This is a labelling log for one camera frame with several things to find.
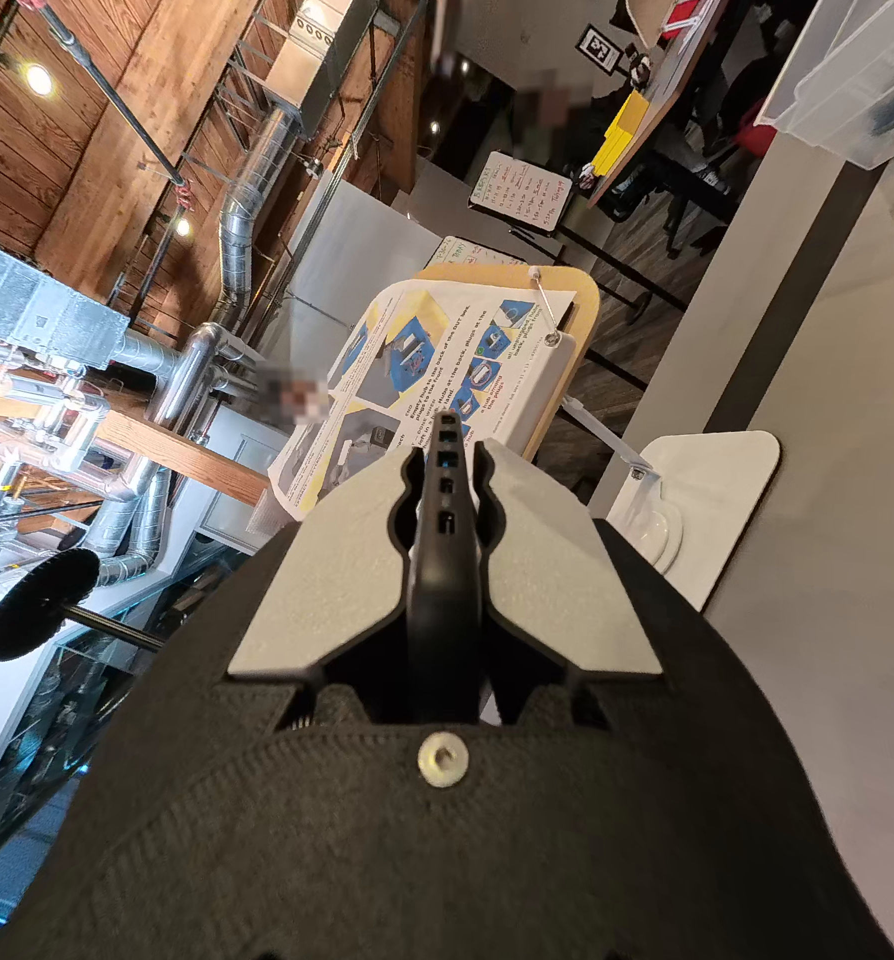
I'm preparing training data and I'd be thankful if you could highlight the printed instruction sheet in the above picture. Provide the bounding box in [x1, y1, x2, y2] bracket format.
[267, 277, 579, 522]

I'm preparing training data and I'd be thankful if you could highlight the framed black-white tag sign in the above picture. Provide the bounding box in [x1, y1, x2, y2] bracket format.
[576, 24, 623, 76]

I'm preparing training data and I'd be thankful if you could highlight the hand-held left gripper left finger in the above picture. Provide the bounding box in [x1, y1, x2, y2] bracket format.
[225, 446, 427, 725]

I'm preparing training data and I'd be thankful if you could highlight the grey sprinkler pipe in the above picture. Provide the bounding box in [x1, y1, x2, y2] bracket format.
[38, 0, 192, 192]

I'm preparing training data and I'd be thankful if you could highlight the foil-wrapped rectangular duct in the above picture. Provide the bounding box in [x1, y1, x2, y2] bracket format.
[0, 231, 132, 370]

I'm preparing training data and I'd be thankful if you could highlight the clear plastic bin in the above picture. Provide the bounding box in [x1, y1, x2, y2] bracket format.
[753, 0, 894, 170]

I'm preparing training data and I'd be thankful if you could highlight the whiteboard with handwriting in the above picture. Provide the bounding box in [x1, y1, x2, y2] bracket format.
[466, 150, 574, 241]

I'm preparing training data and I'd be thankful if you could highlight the rectangular metal duct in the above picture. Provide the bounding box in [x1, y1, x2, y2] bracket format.
[267, 0, 377, 140]

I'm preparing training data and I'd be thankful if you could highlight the yellow block stack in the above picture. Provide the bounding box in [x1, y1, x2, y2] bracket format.
[591, 90, 652, 179]

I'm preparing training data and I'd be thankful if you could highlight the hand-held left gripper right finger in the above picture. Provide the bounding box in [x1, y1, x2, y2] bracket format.
[474, 438, 666, 725]

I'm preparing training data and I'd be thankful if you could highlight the cluster of silver pipes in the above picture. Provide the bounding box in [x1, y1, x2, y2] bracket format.
[0, 322, 227, 597]

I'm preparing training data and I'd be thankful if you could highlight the whiteboard with green writing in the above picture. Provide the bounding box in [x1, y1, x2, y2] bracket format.
[423, 234, 542, 269]

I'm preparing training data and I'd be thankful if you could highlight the silver spiral air duct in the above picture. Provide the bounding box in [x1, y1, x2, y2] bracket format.
[218, 105, 302, 320]

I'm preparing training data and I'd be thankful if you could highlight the black multi-port usb hub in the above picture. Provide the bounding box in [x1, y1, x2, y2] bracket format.
[404, 408, 487, 727]

